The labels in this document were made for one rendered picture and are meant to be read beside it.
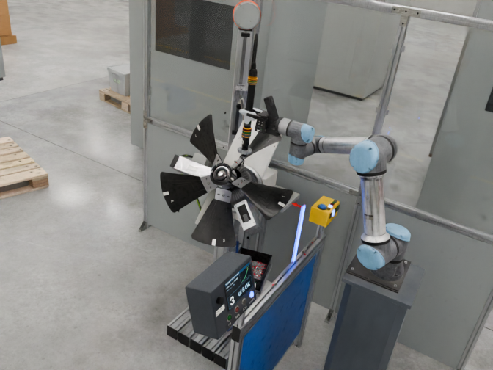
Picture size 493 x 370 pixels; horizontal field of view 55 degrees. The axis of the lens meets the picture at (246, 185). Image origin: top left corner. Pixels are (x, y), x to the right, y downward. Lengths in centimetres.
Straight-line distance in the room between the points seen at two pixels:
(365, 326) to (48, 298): 215
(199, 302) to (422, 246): 166
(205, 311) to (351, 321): 87
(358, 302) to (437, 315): 103
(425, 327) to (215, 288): 191
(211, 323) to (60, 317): 185
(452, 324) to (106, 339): 211
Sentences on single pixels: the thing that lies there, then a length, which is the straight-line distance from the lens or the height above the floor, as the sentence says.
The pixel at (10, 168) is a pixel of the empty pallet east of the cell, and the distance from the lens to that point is 490.
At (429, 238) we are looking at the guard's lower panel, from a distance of 291.
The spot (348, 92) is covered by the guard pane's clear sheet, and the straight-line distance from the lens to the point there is 277.
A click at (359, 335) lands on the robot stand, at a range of 233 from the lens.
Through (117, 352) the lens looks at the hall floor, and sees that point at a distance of 311.
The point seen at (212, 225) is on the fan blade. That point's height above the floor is 101.
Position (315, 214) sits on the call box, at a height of 103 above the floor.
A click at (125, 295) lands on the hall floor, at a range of 346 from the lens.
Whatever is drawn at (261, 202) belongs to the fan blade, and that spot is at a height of 116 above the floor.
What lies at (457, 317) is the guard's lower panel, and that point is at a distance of 315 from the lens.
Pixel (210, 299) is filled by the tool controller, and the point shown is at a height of 123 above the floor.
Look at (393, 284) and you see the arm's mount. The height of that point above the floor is 102.
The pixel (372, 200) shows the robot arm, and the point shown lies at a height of 142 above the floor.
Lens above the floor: 229
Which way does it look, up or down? 28 degrees down
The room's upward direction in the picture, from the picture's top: 7 degrees clockwise
